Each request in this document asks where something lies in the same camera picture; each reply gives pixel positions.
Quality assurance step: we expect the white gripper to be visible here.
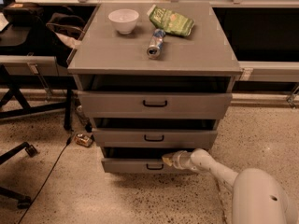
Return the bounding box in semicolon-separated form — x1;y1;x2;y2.
162;151;193;170

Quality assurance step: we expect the grey bottom drawer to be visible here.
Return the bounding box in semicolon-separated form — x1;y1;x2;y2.
102;147;189;174

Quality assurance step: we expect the grey drawer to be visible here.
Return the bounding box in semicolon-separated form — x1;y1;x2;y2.
102;147;189;174
93;129;217;149
78;91;232;119

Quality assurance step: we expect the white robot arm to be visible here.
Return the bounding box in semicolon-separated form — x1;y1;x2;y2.
163;148;298;224

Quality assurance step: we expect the grey drawer cabinet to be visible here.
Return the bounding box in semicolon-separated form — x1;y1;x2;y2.
67;1;243;174

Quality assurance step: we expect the grey middle drawer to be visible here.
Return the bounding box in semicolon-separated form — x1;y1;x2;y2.
93;129;217;149

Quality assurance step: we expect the grey top drawer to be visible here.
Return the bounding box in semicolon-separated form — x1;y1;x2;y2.
78;91;232;119

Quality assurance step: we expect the silver blue drink can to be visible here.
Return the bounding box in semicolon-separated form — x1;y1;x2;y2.
147;29;165;59

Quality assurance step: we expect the green chip bag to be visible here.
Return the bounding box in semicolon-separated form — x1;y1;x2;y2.
147;5;194;37

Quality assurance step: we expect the white bowl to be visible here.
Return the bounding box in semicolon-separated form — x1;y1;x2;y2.
108;9;139;35

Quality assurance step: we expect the black office chair base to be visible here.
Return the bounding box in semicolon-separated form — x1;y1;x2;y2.
0;141;39;210

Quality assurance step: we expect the black floor cable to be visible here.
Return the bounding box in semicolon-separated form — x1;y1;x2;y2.
17;135;73;224

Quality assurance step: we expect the black desk frame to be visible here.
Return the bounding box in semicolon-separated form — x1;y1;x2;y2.
0;23;75;132

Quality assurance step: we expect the dark bag with straps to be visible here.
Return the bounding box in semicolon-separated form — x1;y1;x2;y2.
46;12;86;67

